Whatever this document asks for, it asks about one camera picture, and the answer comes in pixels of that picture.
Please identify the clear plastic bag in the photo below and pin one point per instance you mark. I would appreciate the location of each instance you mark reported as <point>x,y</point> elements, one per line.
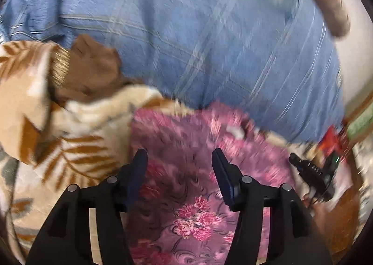
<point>361,165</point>

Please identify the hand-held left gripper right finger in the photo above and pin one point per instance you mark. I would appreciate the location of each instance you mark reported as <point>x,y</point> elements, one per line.
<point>227,183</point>

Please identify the beige leaf print blanket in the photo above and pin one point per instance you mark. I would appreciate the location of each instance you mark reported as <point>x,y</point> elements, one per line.
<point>84,125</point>

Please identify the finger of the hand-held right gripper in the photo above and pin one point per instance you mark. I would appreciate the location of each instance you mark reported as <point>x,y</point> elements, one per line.
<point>298,163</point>

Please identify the green picture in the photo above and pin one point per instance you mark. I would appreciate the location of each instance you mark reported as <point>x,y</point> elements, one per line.
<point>361,122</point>

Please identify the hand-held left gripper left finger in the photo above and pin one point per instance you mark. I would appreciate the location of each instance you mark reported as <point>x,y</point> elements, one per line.
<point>137,177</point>

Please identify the red plastic bag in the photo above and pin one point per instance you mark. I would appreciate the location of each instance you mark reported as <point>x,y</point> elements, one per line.
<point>329,139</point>

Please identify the blue plaid quilt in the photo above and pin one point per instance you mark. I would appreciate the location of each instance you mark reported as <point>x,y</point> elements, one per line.
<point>174,34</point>

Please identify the wooden headboard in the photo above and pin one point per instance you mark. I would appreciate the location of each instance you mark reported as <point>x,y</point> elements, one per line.
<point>358,107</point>

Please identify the purple floral shirt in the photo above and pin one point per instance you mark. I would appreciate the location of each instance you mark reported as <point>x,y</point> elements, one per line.
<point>186,148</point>

